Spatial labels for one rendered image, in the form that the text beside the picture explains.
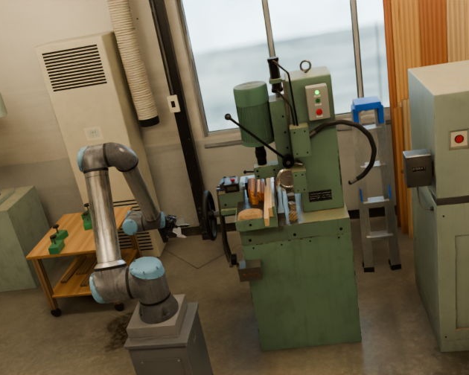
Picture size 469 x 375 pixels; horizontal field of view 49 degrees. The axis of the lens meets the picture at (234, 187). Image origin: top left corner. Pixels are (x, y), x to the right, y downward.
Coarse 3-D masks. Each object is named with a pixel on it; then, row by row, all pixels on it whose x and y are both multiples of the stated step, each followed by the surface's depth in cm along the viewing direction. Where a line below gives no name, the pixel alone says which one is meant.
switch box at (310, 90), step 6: (318, 84) 247; (324, 84) 245; (306, 90) 244; (312, 90) 243; (318, 90) 243; (324, 90) 243; (306, 96) 248; (312, 96) 244; (324, 96) 244; (312, 102) 245; (324, 102) 245; (312, 108) 247; (318, 108) 246; (324, 108) 246; (312, 114) 248; (324, 114) 247; (312, 120) 249
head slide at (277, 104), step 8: (272, 96) 266; (280, 96) 264; (272, 104) 257; (280, 104) 257; (272, 112) 259; (280, 112) 259; (272, 120) 260; (280, 120) 260; (272, 128) 262; (280, 128) 262; (288, 128) 262; (280, 136) 264; (288, 136) 263; (280, 144) 265; (288, 144) 265; (280, 152) 267; (288, 152) 267; (280, 160) 269; (280, 168) 271
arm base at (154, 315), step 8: (168, 296) 241; (144, 304) 238; (152, 304) 237; (160, 304) 238; (168, 304) 240; (176, 304) 245; (144, 312) 239; (152, 312) 238; (160, 312) 238; (168, 312) 239; (144, 320) 240; (152, 320) 238; (160, 320) 238
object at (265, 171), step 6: (270, 162) 278; (276, 162) 276; (258, 168) 275; (264, 168) 275; (270, 168) 275; (276, 168) 274; (258, 174) 276; (264, 174) 276; (270, 174) 276; (276, 174) 276
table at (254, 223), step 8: (248, 176) 311; (248, 200) 279; (232, 208) 280; (240, 208) 271; (248, 208) 270; (240, 224) 259; (248, 224) 259; (256, 224) 258; (264, 224) 258; (272, 224) 258
